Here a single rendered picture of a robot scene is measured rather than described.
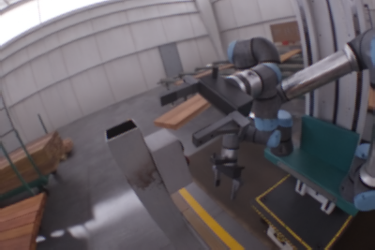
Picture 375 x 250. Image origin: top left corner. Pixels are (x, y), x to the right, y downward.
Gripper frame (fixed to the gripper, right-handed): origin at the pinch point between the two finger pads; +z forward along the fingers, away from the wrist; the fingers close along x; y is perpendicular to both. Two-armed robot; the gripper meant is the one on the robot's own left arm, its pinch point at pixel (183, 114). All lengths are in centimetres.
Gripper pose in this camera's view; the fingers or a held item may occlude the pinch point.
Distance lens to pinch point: 33.0
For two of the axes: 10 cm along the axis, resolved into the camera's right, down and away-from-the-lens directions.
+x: 5.4, 5.5, -6.4
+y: -0.2, -7.5, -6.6
